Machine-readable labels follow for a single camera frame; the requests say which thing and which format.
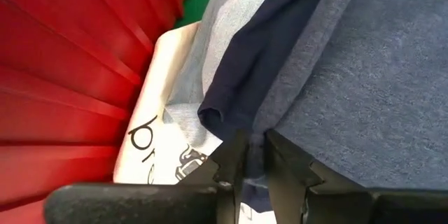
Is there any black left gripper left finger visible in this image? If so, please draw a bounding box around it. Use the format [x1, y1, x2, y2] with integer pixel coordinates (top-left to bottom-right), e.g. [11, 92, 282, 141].
[43, 129, 250, 224]

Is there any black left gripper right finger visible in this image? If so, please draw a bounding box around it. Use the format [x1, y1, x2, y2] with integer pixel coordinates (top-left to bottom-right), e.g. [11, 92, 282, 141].
[265, 129, 448, 224]

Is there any navy garment with white label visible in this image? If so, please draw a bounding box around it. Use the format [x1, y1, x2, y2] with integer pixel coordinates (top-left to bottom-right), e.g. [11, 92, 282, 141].
[197, 0, 337, 143]

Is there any red plastic laundry basket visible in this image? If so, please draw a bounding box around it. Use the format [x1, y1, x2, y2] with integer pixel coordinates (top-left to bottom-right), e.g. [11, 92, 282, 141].
[0, 0, 200, 224]

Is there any cream printed tote bag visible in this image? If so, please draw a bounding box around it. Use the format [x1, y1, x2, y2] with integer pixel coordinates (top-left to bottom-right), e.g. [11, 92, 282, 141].
[113, 20, 277, 224]

